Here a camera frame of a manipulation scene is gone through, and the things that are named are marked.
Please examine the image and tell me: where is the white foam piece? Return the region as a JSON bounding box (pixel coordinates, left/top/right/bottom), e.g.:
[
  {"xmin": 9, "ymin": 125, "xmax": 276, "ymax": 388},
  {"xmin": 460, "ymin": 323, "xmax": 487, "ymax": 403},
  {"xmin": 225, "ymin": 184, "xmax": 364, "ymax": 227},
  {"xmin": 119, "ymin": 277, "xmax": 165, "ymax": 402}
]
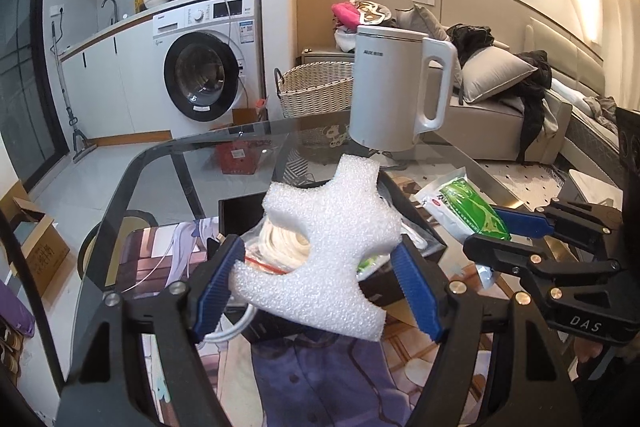
[{"xmin": 230, "ymin": 154, "xmax": 403, "ymax": 343}]

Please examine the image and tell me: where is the white washing machine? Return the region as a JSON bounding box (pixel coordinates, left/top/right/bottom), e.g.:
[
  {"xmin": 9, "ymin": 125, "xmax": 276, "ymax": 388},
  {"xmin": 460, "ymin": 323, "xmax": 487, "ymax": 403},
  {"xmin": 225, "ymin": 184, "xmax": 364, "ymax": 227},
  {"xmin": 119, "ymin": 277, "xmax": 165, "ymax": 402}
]
[{"xmin": 150, "ymin": 0, "xmax": 266, "ymax": 124}]

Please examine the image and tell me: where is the printed desk mat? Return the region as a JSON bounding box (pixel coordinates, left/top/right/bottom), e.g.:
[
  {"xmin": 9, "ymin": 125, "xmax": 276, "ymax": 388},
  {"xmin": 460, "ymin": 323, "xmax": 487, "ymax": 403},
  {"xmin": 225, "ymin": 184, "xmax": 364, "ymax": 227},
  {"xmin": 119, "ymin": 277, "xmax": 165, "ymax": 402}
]
[{"xmin": 117, "ymin": 214, "xmax": 501, "ymax": 427}]

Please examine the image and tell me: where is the green medicine packet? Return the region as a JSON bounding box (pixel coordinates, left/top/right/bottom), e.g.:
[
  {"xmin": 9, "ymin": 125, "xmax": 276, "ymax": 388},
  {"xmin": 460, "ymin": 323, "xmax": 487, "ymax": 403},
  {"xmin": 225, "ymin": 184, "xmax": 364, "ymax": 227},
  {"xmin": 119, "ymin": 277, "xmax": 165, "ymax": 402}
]
[{"xmin": 414, "ymin": 174, "xmax": 513, "ymax": 290}]

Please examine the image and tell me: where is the white charging cable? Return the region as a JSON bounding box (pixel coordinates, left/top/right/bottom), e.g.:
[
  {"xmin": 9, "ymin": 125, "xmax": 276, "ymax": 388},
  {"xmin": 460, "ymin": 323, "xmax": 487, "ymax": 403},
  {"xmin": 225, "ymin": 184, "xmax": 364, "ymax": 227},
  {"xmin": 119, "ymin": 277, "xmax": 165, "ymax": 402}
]
[{"xmin": 205, "ymin": 307, "xmax": 258, "ymax": 343}]

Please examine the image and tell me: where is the person's right hand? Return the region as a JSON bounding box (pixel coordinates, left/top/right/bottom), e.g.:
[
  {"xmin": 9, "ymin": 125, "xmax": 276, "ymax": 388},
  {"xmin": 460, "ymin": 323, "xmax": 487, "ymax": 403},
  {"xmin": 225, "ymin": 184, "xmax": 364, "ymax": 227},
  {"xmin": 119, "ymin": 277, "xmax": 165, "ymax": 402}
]
[{"xmin": 575, "ymin": 337, "xmax": 626, "ymax": 380}]

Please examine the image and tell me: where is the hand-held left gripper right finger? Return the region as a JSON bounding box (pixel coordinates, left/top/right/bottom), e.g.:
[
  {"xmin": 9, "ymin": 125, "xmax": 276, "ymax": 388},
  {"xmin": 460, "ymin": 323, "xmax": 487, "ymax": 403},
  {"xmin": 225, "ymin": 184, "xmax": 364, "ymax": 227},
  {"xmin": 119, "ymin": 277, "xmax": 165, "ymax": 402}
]
[{"xmin": 390, "ymin": 239, "xmax": 583, "ymax": 427}]

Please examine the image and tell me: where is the black storage box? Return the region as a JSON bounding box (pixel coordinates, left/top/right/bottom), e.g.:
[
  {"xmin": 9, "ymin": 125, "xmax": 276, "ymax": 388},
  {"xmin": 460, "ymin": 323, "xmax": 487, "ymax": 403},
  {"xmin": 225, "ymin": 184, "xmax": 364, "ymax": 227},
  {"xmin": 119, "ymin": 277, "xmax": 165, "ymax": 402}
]
[{"xmin": 217, "ymin": 169, "xmax": 448, "ymax": 343}]

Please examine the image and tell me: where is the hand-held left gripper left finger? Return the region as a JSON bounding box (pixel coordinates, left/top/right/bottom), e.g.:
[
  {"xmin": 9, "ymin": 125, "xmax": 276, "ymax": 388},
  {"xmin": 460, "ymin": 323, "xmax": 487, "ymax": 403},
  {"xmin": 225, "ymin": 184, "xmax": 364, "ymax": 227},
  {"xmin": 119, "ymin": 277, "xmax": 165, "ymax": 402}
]
[{"xmin": 59, "ymin": 234, "xmax": 246, "ymax": 427}]

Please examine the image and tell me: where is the black jacket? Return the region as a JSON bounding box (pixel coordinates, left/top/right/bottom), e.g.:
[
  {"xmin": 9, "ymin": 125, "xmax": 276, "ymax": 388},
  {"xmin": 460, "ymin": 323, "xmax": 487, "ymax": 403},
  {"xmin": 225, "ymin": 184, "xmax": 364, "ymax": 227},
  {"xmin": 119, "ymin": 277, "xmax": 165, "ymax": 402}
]
[{"xmin": 515, "ymin": 50, "xmax": 553, "ymax": 162}]

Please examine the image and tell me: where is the cardboard box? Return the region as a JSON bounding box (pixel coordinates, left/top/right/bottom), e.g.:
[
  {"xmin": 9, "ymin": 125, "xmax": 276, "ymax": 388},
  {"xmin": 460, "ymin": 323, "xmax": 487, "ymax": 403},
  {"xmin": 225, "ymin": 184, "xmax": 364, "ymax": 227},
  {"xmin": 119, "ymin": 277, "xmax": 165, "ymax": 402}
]
[{"xmin": 10, "ymin": 196, "xmax": 71, "ymax": 298}]

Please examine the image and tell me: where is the small orange box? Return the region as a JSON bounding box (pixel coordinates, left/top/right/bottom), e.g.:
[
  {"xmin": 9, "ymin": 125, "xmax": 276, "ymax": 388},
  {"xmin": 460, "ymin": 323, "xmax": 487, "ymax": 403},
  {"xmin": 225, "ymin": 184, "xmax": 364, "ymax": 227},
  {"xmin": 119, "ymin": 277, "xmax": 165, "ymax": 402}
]
[{"xmin": 232, "ymin": 99, "xmax": 271, "ymax": 125}]

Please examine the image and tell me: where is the bed with grey bedding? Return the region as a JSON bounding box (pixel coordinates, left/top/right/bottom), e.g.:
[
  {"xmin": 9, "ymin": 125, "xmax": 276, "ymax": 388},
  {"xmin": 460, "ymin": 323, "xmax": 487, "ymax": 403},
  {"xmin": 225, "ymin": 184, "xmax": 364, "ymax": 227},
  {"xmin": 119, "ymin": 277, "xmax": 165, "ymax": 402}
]
[{"xmin": 545, "ymin": 72, "xmax": 621, "ymax": 158}]

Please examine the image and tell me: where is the grey pillow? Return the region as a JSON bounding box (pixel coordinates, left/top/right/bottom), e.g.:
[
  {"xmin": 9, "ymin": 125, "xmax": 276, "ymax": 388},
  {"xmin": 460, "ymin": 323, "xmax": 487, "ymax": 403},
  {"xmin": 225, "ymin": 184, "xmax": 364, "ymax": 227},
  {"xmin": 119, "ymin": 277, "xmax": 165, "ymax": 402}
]
[{"xmin": 395, "ymin": 4, "xmax": 448, "ymax": 42}]

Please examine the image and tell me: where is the red plastic basket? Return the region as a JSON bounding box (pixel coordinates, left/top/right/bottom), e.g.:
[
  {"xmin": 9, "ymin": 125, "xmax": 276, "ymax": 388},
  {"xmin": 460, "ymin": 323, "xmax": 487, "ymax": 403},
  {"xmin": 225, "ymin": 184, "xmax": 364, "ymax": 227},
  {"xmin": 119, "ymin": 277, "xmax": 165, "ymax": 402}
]
[{"xmin": 215, "ymin": 139, "xmax": 266, "ymax": 175}]

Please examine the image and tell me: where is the dark grey garment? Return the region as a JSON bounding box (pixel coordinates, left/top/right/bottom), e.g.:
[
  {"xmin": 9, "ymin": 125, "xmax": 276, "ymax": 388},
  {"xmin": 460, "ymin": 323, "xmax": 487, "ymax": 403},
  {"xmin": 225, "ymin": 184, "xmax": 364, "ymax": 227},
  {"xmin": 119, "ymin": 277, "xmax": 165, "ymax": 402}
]
[{"xmin": 446, "ymin": 24, "xmax": 496, "ymax": 90}]

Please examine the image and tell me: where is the beige sofa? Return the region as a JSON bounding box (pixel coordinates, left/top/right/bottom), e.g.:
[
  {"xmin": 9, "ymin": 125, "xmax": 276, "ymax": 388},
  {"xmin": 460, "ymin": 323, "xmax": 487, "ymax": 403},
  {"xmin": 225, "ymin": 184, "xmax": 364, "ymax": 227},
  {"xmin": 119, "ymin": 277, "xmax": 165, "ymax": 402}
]
[{"xmin": 435, "ymin": 82, "xmax": 573, "ymax": 165}]

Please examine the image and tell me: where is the wicker laundry basket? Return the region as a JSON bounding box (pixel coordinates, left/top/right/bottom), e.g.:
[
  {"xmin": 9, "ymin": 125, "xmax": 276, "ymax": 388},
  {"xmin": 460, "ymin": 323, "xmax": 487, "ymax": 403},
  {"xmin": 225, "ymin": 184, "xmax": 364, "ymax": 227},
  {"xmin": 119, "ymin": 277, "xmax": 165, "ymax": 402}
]
[{"xmin": 274, "ymin": 62, "xmax": 357, "ymax": 120}]

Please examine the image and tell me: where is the white kitchen base cabinet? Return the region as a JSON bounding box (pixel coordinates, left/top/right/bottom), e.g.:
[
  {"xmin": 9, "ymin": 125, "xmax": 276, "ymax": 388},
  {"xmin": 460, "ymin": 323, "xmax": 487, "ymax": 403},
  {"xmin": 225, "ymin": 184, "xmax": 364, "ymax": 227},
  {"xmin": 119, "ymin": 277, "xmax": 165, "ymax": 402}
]
[{"xmin": 60, "ymin": 14, "xmax": 168, "ymax": 148}]

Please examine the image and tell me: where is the beige pillow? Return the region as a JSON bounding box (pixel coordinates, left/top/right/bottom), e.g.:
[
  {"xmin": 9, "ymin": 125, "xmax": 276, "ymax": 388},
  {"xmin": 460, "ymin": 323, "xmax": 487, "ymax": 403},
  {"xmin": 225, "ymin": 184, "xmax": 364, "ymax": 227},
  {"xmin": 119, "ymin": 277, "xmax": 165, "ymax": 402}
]
[{"xmin": 462, "ymin": 46, "xmax": 538, "ymax": 104}]

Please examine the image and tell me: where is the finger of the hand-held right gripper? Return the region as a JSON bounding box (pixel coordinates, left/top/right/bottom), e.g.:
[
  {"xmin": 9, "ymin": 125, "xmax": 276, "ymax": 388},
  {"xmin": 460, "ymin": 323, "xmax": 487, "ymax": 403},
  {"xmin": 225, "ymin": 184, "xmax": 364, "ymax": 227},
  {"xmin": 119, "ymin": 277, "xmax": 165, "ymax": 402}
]
[
  {"xmin": 462, "ymin": 233, "xmax": 621, "ymax": 303},
  {"xmin": 490, "ymin": 196, "xmax": 623, "ymax": 258}
]

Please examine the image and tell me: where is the purple cloth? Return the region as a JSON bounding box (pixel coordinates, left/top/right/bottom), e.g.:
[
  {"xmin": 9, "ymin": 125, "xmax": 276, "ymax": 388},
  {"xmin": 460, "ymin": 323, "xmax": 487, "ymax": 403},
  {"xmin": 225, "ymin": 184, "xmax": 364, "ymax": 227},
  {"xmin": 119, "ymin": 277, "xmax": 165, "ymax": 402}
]
[{"xmin": 0, "ymin": 282, "xmax": 36, "ymax": 339}]

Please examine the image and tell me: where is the mop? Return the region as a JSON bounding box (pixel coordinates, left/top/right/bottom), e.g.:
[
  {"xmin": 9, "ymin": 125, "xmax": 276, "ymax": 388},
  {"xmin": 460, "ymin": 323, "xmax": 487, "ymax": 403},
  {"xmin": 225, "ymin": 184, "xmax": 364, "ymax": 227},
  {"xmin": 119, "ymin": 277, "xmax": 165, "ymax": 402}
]
[{"xmin": 50, "ymin": 21, "xmax": 98, "ymax": 164}]

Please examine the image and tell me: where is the pink cloth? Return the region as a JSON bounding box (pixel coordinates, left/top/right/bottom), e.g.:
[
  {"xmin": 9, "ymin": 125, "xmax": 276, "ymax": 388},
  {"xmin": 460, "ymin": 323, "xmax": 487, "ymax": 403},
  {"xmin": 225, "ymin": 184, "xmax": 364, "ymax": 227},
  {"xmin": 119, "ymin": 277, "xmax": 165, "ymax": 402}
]
[{"xmin": 331, "ymin": 2, "xmax": 363, "ymax": 28}]

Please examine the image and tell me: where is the beige cable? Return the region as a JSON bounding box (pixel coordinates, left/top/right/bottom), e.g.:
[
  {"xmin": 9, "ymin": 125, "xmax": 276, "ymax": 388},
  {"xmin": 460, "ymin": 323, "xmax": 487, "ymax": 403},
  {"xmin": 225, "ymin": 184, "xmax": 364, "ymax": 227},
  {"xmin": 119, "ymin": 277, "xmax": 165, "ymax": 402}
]
[{"xmin": 245, "ymin": 222, "xmax": 321, "ymax": 275}]

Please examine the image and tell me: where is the white electric kettle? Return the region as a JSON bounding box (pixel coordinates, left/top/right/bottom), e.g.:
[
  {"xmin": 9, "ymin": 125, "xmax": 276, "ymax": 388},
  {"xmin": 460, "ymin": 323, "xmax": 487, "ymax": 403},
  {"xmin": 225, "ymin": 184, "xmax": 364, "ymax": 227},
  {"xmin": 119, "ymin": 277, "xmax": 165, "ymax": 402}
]
[{"xmin": 348, "ymin": 25, "xmax": 458, "ymax": 152}]

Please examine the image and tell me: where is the printed cloth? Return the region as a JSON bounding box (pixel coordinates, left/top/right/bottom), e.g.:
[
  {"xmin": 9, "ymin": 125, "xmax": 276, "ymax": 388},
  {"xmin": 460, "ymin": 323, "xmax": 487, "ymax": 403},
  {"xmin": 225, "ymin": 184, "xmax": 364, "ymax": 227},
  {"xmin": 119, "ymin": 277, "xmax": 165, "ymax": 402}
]
[{"xmin": 350, "ymin": 0, "xmax": 396, "ymax": 26}]

